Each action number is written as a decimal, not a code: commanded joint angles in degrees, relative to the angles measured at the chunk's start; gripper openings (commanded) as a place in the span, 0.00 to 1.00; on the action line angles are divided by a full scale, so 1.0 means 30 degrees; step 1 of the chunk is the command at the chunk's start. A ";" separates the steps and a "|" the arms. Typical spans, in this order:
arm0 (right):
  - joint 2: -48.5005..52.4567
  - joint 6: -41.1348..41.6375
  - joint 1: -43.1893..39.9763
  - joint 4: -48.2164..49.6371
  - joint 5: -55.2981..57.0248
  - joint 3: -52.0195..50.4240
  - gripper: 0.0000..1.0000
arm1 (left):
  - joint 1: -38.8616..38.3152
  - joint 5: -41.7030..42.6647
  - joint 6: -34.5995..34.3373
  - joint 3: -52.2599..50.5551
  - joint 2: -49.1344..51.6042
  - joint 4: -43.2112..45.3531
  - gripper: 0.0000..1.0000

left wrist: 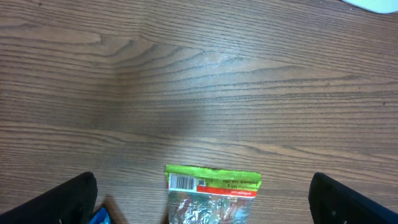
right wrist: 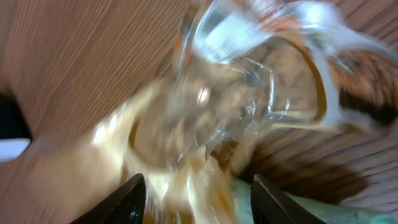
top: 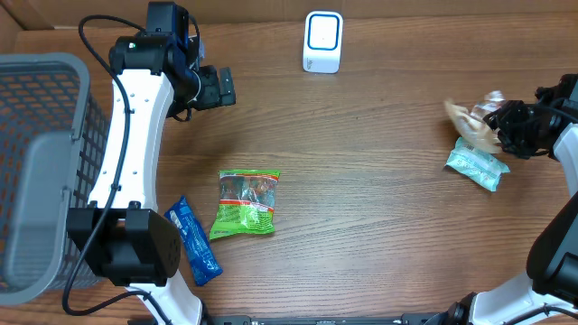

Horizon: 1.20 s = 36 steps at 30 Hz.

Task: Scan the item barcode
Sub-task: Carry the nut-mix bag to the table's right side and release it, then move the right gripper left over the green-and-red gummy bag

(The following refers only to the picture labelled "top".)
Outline mint green snack packet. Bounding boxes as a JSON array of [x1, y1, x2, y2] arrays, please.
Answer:
[[445, 137, 510, 192]]

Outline beige cookie bag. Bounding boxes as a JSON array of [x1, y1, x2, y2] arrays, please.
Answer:
[[443, 90, 505, 154]]

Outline green snack bag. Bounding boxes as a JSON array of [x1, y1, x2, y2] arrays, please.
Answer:
[[210, 169, 281, 240]]

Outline blue snack bar wrapper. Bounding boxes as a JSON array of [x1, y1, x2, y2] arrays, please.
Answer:
[[164, 196, 223, 286]]

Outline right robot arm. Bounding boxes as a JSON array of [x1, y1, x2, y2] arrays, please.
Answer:
[[422, 73, 577, 325]]

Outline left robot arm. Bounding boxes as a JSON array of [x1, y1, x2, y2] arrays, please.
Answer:
[[66, 2, 236, 324]]

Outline white barcode scanner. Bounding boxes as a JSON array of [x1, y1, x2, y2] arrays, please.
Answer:
[[303, 11, 343, 74]]

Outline grey plastic basket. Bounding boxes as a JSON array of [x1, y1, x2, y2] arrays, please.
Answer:
[[1, 52, 108, 305]]

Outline black rail at table edge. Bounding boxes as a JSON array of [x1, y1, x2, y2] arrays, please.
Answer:
[[128, 313, 452, 325]]

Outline brown cardboard back wall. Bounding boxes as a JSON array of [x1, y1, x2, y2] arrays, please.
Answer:
[[1, 0, 577, 30]]

